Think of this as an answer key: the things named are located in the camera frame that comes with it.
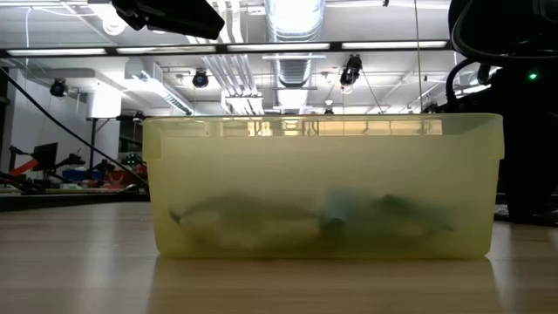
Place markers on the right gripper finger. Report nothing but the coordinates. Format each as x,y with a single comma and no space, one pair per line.
532,183

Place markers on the dark Hershey's bar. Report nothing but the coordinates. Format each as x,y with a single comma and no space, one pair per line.
501,213

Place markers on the white blue Hershey's bar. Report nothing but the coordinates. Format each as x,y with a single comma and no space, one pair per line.
338,209
244,227
405,218

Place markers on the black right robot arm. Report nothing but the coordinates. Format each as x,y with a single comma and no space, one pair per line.
501,26

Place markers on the white round ceiling lamp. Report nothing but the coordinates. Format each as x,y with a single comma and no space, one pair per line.
113,28

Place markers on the black ceiling spotlight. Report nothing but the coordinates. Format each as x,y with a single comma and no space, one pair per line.
329,111
431,107
58,88
200,79
351,70
138,116

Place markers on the white ceiling light fixture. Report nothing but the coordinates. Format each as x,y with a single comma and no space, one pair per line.
152,83

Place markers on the white ceiling pipes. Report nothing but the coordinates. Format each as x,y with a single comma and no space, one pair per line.
235,96

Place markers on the long linear ceiling light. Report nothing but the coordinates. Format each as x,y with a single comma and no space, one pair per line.
283,46

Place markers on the white box unit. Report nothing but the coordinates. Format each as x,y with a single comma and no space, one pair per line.
102,104

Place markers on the black legged high table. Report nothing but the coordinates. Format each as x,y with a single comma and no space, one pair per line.
93,139

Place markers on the black computer monitor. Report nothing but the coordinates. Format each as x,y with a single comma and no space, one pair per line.
45,157

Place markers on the yellow translucent plastic bin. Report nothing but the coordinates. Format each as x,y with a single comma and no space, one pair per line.
322,165

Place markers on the silver ventilation duct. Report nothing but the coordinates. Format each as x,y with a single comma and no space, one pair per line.
294,17

